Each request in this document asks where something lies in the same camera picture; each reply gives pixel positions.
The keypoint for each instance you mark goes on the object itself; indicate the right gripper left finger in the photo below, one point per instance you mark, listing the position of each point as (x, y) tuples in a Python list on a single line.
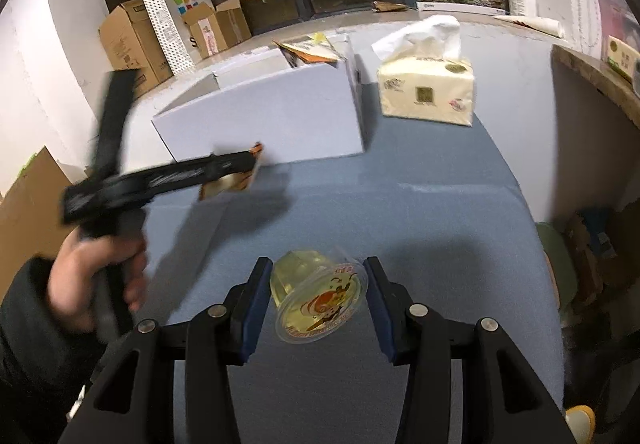
[(249, 312)]

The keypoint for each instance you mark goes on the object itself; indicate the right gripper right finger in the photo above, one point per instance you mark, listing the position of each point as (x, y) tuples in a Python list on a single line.
[(387, 302)]

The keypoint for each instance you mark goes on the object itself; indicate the yellow jelly cup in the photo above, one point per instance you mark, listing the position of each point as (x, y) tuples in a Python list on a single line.
[(315, 293)]

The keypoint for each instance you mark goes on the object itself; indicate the beige cracker packet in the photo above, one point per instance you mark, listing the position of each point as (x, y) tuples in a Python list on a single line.
[(234, 182)]

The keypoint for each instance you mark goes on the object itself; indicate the person's left hand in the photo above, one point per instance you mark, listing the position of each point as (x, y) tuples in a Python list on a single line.
[(71, 281)]

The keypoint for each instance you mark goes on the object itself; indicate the brown cardboard boxes on floor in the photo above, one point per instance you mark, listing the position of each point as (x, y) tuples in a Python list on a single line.
[(30, 216)]

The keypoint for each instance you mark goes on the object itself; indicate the tall brown cardboard box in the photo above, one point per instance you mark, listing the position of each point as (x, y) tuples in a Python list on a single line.
[(130, 43)]

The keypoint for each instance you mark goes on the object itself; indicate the white cardboard storage box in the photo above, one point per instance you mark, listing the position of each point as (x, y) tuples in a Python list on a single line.
[(296, 111)]

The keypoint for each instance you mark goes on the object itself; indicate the open small cardboard box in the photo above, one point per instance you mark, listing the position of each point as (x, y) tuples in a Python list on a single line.
[(216, 29)]

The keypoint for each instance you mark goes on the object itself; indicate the white dotted paper bag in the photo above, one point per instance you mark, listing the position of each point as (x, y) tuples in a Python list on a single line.
[(174, 36)]

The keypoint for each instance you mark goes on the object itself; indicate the tissue pack with tissue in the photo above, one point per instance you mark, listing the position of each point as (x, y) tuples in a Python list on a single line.
[(423, 76)]

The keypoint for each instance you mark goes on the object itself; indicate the white orange snack bag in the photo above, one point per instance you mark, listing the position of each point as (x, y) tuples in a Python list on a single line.
[(310, 49)]

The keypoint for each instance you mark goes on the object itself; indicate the small brown tray on sill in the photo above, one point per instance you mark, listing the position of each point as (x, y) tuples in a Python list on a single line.
[(379, 6)]

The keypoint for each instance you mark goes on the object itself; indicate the wooden side shelf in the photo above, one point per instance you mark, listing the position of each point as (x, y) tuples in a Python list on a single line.
[(597, 126)]

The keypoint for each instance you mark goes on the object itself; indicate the rolled white paper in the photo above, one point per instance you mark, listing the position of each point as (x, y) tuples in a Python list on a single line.
[(544, 25)]

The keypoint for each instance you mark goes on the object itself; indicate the yellow patterned small box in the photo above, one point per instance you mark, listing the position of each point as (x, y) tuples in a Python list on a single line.
[(622, 58)]

